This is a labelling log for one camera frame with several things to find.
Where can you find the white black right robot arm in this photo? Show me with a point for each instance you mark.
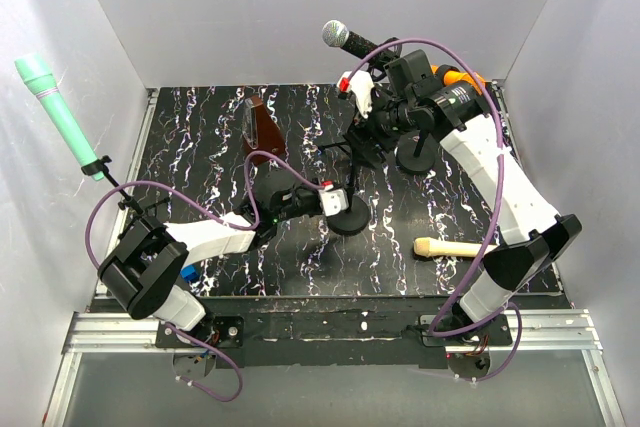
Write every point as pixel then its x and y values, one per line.
pixel 525 234

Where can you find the orange microphone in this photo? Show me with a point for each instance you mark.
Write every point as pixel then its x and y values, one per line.
pixel 448 75

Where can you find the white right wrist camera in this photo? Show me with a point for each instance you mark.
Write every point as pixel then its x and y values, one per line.
pixel 360 84

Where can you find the mint green microphone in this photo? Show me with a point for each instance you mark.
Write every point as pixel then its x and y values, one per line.
pixel 40 81

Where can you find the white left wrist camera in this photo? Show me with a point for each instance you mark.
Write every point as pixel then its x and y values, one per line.
pixel 333 199

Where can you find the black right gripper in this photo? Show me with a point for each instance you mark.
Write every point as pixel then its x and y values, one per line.
pixel 360 130

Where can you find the black marble pattern mat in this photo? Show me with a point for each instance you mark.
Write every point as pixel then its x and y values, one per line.
pixel 194 145

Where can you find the black tripod stand at left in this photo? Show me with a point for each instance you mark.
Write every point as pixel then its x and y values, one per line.
pixel 127 202

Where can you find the black round-base stand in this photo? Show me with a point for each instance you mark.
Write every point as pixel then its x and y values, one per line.
pixel 358 214
pixel 413 155

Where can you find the black round-base stand rear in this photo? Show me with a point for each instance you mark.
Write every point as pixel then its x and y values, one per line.
pixel 413 155

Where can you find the black round-base stand front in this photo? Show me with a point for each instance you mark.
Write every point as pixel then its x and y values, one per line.
pixel 358 214

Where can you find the blue white cube toy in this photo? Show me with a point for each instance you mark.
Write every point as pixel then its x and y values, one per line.
pixel 190 273

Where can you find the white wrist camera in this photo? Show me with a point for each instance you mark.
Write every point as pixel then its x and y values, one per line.
pixel 333 199
pixel 360 84

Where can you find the beige microphone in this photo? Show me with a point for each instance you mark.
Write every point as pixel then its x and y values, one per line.
pixel 431 247

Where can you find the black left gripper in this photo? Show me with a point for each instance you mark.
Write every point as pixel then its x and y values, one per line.
pixel 313 212

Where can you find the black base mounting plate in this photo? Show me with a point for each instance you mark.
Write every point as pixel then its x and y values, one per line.
pixel 344 331

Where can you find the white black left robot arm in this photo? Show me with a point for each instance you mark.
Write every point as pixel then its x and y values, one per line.
pixel 143 269

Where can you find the brown wooden metronome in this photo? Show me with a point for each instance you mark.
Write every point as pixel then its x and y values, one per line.
pixel 260 131

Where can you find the black silver-head microphone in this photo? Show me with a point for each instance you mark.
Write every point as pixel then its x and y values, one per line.
pixel 336 34

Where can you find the black tripod microphone stand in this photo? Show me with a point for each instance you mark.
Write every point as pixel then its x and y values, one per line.
pixel 340 147

